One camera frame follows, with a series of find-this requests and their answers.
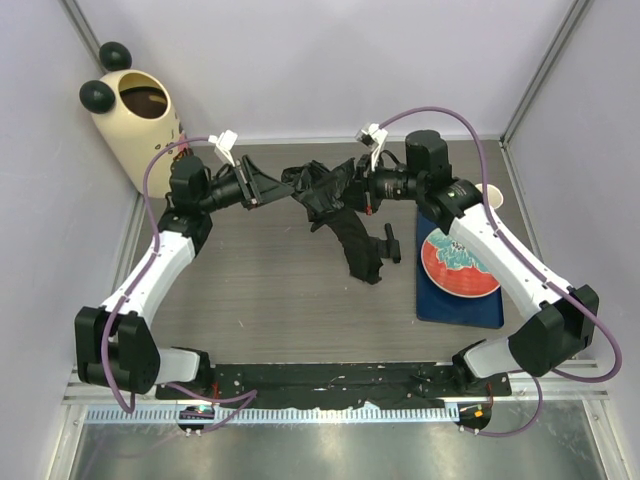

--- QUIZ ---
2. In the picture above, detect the white slotted cable duct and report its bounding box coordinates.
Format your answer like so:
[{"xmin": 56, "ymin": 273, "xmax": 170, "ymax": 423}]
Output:
[{"xmin": 84, "ymin": 403, "xmax": 459, "ymax": 425}]

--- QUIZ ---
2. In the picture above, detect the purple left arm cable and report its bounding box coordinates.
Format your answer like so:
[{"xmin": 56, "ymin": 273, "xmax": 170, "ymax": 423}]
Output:
[{"xmin": 99, "ymin": 133, "xmax": 259, "ymax": 433}]

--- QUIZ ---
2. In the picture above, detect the pink ceramic mug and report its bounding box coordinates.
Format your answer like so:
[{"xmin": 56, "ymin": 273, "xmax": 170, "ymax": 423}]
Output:
[{"xmin": 475, "ymin": 183, "xmax": 504, "ymax": 210}]

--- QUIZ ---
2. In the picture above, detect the red teal floral plate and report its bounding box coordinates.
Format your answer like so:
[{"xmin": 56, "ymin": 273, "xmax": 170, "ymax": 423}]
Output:
[{"xmin": 420, "ymin": 228, "xmax": 500, "ymax": 299}]

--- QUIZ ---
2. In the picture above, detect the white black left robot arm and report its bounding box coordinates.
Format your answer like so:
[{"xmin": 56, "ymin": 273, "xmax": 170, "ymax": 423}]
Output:
[{"xmin": 74, "ymin": 155, "xmax": 293, "ymax": 399}]

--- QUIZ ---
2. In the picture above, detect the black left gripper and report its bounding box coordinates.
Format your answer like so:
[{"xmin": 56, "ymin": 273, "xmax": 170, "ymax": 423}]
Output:
[{"xmin": 198, "ymin": 155, "xmax": 293, "ymax": 214}]

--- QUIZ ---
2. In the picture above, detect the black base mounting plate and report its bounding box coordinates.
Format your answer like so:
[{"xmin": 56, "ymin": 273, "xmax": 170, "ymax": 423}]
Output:
[{"xmin": 178, "ymin": 362, "xmax": 512, "ymax": 410}]

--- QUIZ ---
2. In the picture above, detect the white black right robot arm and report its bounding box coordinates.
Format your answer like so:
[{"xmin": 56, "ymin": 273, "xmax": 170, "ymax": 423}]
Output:
[{"xmin": 344, "ymin": 124, "xmax": 599, "ymax": 395}]

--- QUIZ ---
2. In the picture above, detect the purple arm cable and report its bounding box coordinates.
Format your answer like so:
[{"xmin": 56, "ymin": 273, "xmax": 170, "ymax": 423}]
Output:
[
  {"xmin": 99, "ymin": 133, "xmax": 259, "ymax": 433},
  {"xmin": 377, "ymin": 105, "xmax": 624, "ymax": 437}
]

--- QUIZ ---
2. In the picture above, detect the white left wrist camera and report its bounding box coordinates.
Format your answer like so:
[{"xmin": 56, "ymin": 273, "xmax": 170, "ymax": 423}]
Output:
[{"xmin": 207, "ymin": 130, "xmax": 238, "ymax": 168}]

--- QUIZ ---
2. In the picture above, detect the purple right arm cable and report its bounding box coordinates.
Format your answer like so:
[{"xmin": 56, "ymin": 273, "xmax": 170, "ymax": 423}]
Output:
[{"xmin": 377, "ymin": 105, "xmax": 624, "ymax": 437}]

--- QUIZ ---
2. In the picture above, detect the dark blue tray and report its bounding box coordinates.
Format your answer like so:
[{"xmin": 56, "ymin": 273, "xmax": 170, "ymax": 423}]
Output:
[{"xmin": 416, "ymin": 214, "xmax": 504, "ymax": 329}]

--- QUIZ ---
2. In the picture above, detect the black trash bag roll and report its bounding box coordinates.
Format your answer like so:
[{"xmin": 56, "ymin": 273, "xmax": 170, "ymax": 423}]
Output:
[{"xmin": 370, "ymin": 223, "xmax": 401, "ymax": 264}]

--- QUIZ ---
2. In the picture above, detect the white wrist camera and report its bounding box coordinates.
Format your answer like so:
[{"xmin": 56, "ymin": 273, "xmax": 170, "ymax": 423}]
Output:
[
  {"xmin": 355, "ymin": 123, "xmax": 388, "ymax": 172},
  {"xmin": 207, "ymin": 130, "xmax": 238, "ymax": 168}
]

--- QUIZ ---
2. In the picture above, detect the aluminium frame rail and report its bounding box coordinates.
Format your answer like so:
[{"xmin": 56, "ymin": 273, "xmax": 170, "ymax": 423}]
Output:
[{"xmin": 62, "ymin": 359, "xmax": 610, "ymax": 406}]

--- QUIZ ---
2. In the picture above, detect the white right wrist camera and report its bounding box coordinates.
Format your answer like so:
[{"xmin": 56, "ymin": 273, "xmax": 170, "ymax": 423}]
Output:
[{"xmin": 355, "ymin": 123, "xmax": 388, "ymax": 172}]

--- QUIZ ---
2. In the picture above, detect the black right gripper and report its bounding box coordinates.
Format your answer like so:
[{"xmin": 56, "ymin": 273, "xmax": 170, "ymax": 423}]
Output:
[{"xmin": 332, "ymin": 152, "xmax": 425, "ymax": 216}]

